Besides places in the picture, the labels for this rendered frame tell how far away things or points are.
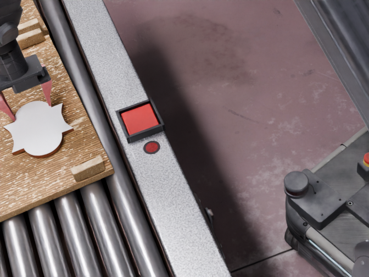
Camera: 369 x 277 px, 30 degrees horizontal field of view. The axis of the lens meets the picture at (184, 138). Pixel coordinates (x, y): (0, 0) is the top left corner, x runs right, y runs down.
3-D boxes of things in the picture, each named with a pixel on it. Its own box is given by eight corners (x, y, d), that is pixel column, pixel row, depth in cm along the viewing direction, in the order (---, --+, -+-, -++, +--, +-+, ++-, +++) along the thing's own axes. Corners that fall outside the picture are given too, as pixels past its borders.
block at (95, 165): (104, 163, 124) (100, 154, 121) (107, 170, 122) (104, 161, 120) (73, 176, 123) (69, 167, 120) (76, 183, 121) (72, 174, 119)
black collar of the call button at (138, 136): (153, 103, 134) (151, 97, 133) (166, 130, 129) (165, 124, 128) (116, 116, 133) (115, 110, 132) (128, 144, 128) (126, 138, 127)
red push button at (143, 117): (150, 107, 134) (149, 102, 132) (160, 128, 130) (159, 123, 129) (121, 117, 133) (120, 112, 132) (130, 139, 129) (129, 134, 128)
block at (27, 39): (43, 35, 148) (40, 26, 146) (46, 40, 147) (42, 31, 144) (17, 45, 147) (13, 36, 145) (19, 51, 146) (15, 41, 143)
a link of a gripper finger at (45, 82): (22, 106, 135) (4, 68, 129) (56, 93, 136) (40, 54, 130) (29, 125, 130) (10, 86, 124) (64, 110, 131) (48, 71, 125)
